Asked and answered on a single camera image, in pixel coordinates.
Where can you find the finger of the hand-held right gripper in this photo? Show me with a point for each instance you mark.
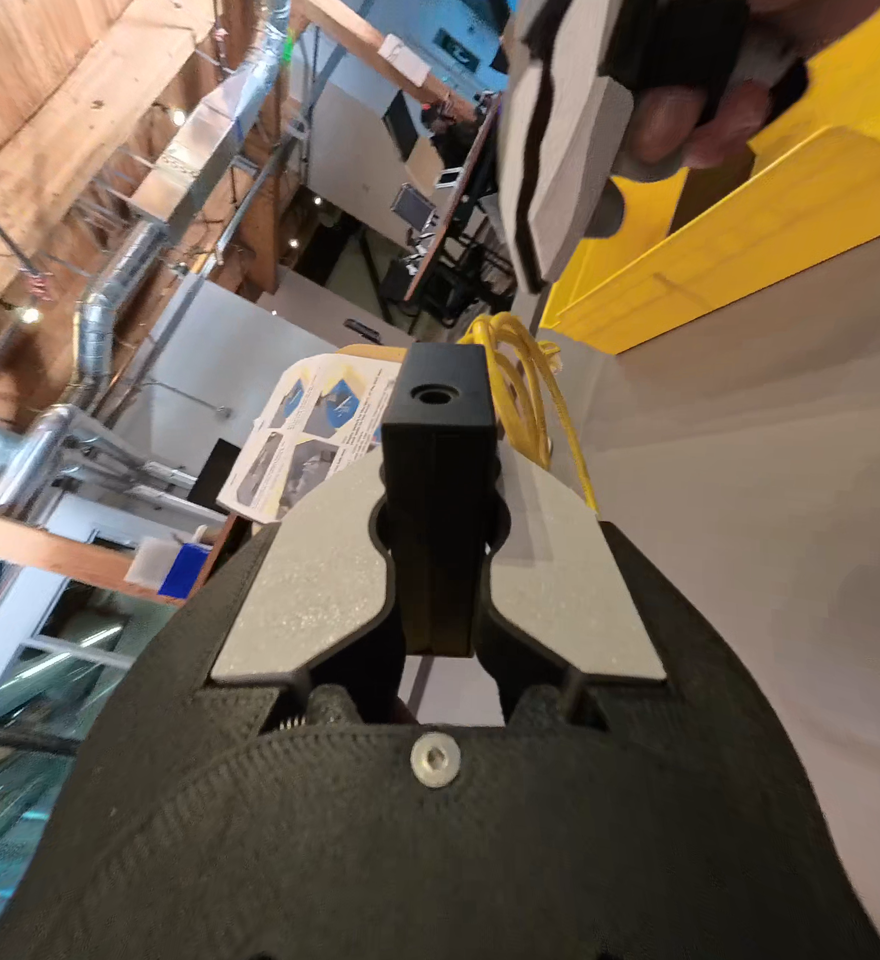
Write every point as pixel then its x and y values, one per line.
pixel 513 165
pixel 586 135

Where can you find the printed instruction sheet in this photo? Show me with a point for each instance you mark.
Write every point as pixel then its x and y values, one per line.
pixel 297 435

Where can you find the blue box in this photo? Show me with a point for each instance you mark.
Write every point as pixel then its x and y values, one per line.
pixel 185 574

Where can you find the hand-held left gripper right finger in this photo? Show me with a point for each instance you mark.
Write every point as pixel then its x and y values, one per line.
pixel 567 592

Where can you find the black network switch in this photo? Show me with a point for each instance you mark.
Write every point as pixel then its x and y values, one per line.
pixel 440 525

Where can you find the pale yellow board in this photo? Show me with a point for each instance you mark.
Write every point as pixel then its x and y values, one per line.
pixel 372 351

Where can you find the black monitor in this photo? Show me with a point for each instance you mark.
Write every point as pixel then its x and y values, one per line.
pixel 398 127

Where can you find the black flat device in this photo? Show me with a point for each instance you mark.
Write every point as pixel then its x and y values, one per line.
pixel 363 328

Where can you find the long wooden office desk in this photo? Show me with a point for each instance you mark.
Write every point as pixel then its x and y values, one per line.
pixel 455 202

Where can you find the silver ventilation duct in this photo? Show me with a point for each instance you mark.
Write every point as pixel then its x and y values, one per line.
pixel 110 315

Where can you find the tan chair back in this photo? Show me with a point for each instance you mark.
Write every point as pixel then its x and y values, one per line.
pixel 425 159

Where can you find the grey tablet screen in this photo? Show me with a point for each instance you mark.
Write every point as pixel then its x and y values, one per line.
pixel 412 208

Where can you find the white foam block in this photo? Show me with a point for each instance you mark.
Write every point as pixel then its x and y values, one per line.
pixel 147 562

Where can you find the yellow plastic bin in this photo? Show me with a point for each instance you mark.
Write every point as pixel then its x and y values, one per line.
pixel 784 210

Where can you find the white hanging sign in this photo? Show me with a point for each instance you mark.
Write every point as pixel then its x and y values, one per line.
pixel 404 58

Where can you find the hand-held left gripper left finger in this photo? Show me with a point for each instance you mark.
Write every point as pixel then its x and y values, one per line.
pixel 312 585

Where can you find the person's right hand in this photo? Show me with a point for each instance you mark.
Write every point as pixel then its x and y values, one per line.
pixel 679 135

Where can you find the black square panel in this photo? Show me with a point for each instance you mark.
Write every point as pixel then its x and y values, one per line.
pixel 215 476

